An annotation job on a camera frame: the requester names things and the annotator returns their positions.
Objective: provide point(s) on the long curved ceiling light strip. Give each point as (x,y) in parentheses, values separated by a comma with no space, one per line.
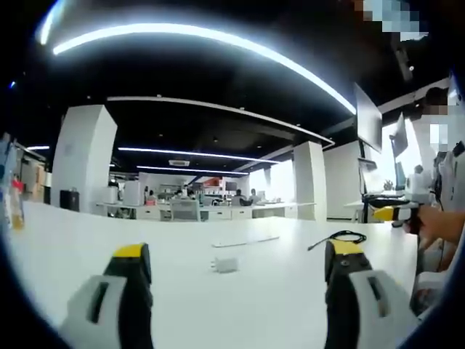
(203,31)

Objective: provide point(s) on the white charger adapter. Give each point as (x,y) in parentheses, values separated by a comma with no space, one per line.
(227,265)

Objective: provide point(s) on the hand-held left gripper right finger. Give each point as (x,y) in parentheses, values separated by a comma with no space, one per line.
(363,312)

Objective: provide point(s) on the orange bottle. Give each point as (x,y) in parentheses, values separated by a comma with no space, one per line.
(17,207)

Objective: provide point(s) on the small dark monitor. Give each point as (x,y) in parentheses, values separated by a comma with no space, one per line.
(399,136)

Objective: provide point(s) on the person's right hand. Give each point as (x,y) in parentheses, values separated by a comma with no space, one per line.
(430,221)

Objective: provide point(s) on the white desk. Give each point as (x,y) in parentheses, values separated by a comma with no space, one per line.
(225,309)

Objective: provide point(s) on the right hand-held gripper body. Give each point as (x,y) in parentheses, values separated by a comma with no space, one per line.
(414,189)

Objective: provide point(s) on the white power strip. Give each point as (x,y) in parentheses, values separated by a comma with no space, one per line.
(247,241)

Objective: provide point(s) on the row of white office desks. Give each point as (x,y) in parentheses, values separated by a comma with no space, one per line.
(261,211)

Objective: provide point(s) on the black bin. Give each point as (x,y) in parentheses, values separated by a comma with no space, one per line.
(69,200)

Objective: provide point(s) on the white mesh office chair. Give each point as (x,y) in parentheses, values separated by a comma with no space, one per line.
(185,211)

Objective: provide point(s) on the straight ceiling light strip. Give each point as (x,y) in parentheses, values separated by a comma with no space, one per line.
(196,154)

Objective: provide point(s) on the person's torso in white shirt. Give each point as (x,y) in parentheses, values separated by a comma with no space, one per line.
(452,181)

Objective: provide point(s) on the white cabinet appliance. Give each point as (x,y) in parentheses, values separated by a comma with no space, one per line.
(131,192)

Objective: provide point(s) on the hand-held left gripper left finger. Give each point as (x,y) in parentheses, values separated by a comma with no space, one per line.
(109,312)

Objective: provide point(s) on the large dark monitor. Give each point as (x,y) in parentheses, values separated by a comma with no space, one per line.
(368,120)

